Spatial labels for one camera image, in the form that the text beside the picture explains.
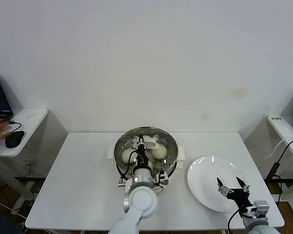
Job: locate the perforated steel steamer basket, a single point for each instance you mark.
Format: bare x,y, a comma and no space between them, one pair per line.
173,158

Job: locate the white side table with label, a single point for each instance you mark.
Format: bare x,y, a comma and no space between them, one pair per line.
283,131

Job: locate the black computer mouse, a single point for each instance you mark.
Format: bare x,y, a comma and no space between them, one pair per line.
14,139

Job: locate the round glass pot lid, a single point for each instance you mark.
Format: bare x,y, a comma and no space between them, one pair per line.
166,146

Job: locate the cream electric cooking pot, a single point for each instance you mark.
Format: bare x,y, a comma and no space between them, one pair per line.
177,165

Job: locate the white label with black print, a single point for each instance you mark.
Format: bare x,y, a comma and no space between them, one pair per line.
276,119

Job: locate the blue jeans leg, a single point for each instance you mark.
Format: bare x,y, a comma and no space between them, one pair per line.
0,221

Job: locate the white round plate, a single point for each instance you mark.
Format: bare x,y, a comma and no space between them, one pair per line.
205,182

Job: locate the white wall socket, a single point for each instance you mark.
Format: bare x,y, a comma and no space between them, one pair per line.
29,162

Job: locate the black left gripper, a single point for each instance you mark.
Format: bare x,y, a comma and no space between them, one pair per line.
142,159

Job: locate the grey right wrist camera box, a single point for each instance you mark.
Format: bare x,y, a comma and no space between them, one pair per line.
261,208

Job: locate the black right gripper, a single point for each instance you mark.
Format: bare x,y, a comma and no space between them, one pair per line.
240,197

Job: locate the white steamed baozi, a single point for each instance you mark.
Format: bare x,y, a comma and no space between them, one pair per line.
159,152
126,156

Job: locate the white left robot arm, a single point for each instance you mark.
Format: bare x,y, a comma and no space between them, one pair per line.
139,202

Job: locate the white side table beige panel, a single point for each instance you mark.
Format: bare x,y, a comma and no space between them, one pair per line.
31,124

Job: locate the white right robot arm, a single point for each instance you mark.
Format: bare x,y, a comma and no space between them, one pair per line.
258,226

